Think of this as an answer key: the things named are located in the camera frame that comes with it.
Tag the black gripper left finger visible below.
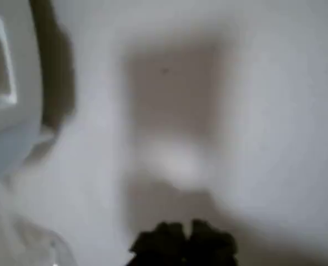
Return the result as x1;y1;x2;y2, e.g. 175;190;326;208
129;221;191;266

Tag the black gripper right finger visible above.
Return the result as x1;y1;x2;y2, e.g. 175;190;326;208
190;218;240;266

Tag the clear plastic water bottle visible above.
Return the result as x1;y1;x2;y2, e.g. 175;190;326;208
2;213;79;266

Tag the white rice cooker body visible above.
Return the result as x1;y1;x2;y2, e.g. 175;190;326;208
0;0;45;181

